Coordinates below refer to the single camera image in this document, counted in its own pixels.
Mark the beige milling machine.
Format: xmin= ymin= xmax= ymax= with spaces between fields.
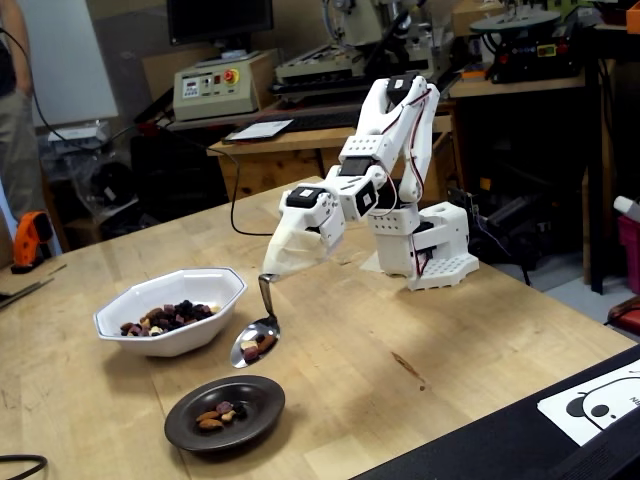
xmin=273 ymin=0 xmax=454 ymax=99

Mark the wooden shelf board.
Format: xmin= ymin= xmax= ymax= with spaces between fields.
xmin=447 ymin=73 xmax=587 ymax=100

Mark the person in khaki trousers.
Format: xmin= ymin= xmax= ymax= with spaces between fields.
xmin=0 ymin=0 xmax=47 ymax=221

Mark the white panda card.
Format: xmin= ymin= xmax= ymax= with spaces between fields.
xmin=537 ymin=359 xmax=640 ymax=447

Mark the black keyboard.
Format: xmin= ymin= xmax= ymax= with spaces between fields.
xmin=285 ymin=110 xmax=362 ymax=135

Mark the black looped cable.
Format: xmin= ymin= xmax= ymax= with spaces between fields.
xmin=0 ymin=453 xmax=50 ymax=480

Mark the white octagonal bowl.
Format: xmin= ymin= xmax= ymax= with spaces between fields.
xmin=93 ymin=267 xmax=249 ymax=358

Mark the red chair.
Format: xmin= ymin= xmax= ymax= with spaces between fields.
xmin=606 ymin=294 xmax=640 ymax=337

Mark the beige control box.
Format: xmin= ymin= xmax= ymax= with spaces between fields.
xmin=173 ymin=52 xmax=262 ymax=124

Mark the black power cable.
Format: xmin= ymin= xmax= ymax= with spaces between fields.
xmin=162 ymin=128 xmax=274 ymax=237

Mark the black plastic crate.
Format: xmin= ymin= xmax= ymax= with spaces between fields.
xmin=130 ymin=127 xmax=236 ymax=211

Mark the white plastic item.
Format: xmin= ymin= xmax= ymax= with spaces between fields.
xmin=611 ymin=195 xmax=640 ymax=225

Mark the white board panel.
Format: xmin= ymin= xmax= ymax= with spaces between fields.
xmin=19 ymin=0 xmax=121 ymax=130

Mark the white paper sheet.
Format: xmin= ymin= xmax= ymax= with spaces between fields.
xmin=222 ymin=118 xmax=295 ymax=146

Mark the trail mix pile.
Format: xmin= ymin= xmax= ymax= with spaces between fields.
xmin=119 ymin=298 xmax=222 ymax=337

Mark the small nut serving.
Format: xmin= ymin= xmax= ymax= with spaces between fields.
xmin=195 ymin=399 xmax=249 ymax=432

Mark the beige tape wrap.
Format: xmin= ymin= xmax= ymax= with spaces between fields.
xmin=263 ymin=219 xmax=329 ymax=277

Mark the large black device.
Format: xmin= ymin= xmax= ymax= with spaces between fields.
xmin=349 ymin=343 xmax=640 ymax=480

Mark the white flat box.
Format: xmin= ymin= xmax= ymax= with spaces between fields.
xmin=48 ymin=121 xmax=114 ymax=155

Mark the tan cardboard box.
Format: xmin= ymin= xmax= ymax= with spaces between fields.
xmin=449 ymin=0 xmax=506 ymax=39

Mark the pink plastic bin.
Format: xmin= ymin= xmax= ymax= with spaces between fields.
xmin=616 ymin=214 xmax=640 ymax=295

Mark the orange black hand tool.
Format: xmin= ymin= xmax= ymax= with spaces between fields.
xmin=10 ymin=210 xmax=54 ymax=275

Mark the clear plastic bag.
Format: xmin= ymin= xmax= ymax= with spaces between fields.
xmin=67 ymin=149 xmax=142 ymax=221

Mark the thin grey flat bar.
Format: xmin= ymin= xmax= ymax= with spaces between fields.
xmin=0 ymin=276 xmax=56 ymax=310

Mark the black scroll saw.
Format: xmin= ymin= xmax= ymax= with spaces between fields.
xmin=468 ymin=9 xmax=587 ymax=85

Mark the metal spoon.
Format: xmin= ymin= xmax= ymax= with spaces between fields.
xmin=229 ymin=273 xmax=282 ymax=370

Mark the scooped nuts and fruit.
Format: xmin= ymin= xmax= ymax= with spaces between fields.
xmin=239 ymin=333 xmax=277 ymax=364

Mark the dark brown plate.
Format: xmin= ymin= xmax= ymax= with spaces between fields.
xmin=163 ymin=374 xmax=287 ymax=454

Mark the thin black hanging cable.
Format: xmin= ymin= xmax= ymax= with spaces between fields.
xmin=0 ymin=27 xmax=151 ymax=153

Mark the black computer monitor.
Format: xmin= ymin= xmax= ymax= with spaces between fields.
xmin=166 ymin=0 xmax=275 ymax=48

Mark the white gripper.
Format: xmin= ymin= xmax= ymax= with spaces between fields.
xmin=275 ymin=186 xmax=346 ymax=251

